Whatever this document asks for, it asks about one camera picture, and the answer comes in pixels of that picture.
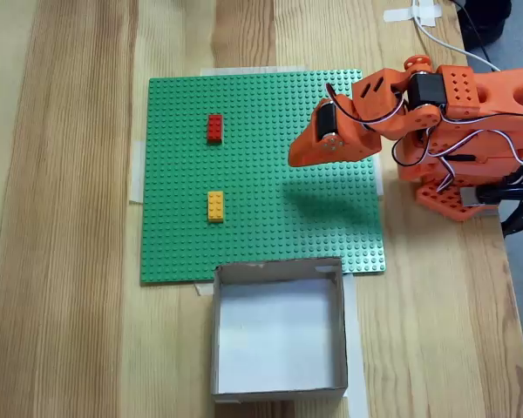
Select yellow lego block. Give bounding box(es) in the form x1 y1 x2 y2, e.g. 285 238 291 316
207 190 226 225

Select open cardboard box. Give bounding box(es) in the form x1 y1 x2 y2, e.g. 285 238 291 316
209 256 350 404

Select red lego block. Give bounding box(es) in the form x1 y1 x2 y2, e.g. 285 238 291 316
206 113 224 145

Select black table clamp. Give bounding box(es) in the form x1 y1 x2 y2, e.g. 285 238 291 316
460 181 523 239

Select dark rounded object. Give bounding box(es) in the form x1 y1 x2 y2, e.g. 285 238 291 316
456 0 513 44

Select gripper servo wire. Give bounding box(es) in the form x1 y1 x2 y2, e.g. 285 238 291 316
325 84 410 131

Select green lego baseplate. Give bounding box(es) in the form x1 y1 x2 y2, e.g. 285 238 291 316
139 68 388 287

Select thin black cable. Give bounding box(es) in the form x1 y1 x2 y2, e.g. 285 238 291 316
472 38 503 73

